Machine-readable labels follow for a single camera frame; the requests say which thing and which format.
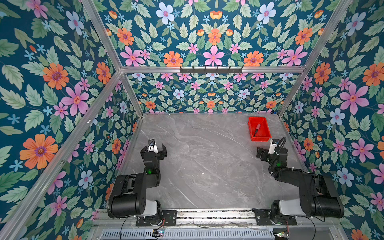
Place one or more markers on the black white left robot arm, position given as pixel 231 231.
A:
pixel 129 194

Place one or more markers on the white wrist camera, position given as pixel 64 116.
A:
pixel 152 146
pixel 273 144

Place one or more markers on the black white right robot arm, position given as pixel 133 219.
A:
pixel 318 196

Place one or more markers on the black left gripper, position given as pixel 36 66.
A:
pixel 159 156

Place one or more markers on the small circuit board left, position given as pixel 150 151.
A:
pixel 157 234

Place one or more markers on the red plastic bin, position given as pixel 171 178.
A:
pixel 264 134

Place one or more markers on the small circuit board right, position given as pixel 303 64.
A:
pixel 281 235

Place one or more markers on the black hook rack bracket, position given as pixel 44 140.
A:
pixel 210 70

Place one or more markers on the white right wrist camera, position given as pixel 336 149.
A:
pixel 273 144

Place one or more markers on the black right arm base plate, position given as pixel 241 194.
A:
pixel 270 217

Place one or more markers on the red handled screwdriver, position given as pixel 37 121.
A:
pixel 257 129

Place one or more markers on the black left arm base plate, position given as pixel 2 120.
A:
pixel 163 218

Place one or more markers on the aluminium mounting rail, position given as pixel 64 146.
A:
pixel 216 224

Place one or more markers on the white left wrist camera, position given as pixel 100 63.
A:
pixel 152 146

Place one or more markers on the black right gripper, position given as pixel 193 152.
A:
pixel 260 150

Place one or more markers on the small circuit board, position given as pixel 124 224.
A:
pixel 281 235
pixel 157 234

